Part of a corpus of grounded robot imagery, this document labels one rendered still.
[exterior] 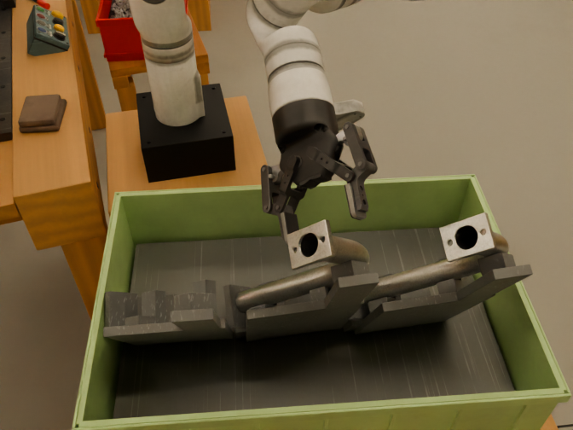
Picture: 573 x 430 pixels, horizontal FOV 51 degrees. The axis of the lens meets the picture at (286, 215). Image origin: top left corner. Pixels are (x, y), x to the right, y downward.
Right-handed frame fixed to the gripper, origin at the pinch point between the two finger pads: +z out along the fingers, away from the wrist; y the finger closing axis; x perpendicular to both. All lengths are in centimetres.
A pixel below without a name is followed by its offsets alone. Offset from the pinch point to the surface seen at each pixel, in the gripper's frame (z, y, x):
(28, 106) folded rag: -49, -67, 2
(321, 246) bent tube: 2.9, 1.1, -2.8
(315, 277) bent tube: 2.2, -9.8, 10.1
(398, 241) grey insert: -7.9, -13.1, 41.7
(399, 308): 8.2, -1.2, 15.0
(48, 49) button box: -72, -75, 11
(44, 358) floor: -12, -143, 46
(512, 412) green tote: 22.7, 4.2, 28.6
